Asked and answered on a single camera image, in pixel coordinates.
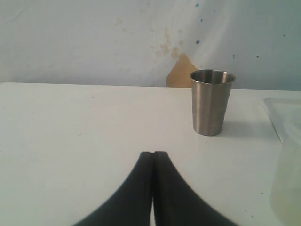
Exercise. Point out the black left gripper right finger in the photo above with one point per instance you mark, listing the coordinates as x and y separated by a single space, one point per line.
175 203

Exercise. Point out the translucent plastic deli container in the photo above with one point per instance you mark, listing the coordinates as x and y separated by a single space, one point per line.
285 198

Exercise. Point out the white rectangular tray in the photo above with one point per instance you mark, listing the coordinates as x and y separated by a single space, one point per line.
277 109

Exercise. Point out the stainless steel cup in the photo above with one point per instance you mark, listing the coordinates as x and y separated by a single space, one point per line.
210 94

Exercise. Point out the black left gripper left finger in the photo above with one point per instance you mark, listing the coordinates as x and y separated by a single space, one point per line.
131 204

